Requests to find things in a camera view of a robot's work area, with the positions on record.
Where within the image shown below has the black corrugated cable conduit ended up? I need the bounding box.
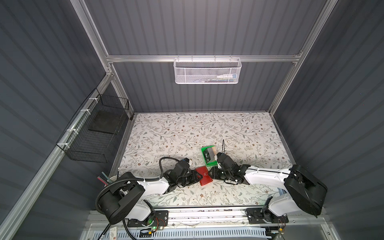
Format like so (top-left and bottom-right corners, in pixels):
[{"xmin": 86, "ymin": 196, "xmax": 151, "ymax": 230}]
[{"xmin": 95, "ymin": 156, "xmax": 182, "ymax": 214}]

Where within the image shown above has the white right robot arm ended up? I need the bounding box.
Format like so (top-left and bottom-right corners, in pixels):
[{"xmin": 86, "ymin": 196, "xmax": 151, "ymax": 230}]
[{"xmin": 209, "ymin": 153, "xmax": 328, "ymax": 223}]

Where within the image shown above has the red card holder wallet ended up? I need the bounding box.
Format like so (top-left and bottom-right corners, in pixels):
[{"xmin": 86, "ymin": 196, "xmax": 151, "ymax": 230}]
[{"xmin": 196, "ymin": 166, "xmax": 213, "ymax": 186}]

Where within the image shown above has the stack of cards in tray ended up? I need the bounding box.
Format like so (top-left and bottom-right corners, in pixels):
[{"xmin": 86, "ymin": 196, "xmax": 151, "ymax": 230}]
[{"xmin": 203, "ymin": 146, "xmax": 218, "ymax": 163}]

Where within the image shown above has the white pen cup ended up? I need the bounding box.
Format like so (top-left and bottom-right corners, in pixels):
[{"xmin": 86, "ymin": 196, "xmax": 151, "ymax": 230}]
[{"xmin": 97, "ymin": 172, "xmax": 118, "ymax": 186}]

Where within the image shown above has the white wire mesh basket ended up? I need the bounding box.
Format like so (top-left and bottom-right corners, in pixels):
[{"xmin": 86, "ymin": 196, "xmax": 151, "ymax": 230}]
[{"xmin": 173, "ymin": 58, "xmax": 242, "ymax": 85}]

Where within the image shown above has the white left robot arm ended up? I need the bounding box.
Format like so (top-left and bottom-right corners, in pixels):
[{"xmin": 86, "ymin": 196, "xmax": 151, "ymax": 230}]
[{"xmin": 95, "ymin": 157, "xmax": 204, "ymax": 226}]

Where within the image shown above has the white slotted cable duct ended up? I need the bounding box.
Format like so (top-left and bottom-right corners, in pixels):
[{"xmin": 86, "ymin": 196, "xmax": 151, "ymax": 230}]
[{"xmin": 92, "ymin": 227, "xmax": 271, "ymax": 240}]

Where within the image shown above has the white tube in basket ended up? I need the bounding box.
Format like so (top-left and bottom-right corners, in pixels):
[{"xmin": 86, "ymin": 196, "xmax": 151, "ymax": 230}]
[{"xmin": 217, "ymin": 74, "xmax": 238, "ymax": 80}]

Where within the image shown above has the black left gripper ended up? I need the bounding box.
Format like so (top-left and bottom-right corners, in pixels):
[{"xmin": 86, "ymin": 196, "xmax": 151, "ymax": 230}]
[{"xmin": 176, "ymin": 169, "xmax": 204, "ymax": 187}]

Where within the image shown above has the green card tray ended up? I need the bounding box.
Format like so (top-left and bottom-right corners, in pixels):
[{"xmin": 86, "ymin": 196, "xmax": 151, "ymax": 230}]
[{"xmin": 201, "ymin": 146, "xmax": 218, "ymax": 167}]

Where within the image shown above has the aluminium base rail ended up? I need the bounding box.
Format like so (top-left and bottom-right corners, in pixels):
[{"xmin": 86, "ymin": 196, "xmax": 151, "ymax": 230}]
[{"xmin": 89, "ymin": 205, "xmax": 326, "ymax": 229}]

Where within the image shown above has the black wire basket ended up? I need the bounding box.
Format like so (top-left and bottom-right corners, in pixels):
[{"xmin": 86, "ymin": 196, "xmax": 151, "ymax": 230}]
[{"xmin": 57, "ymin": 91, "xmax": 130, "ymax": 164}]

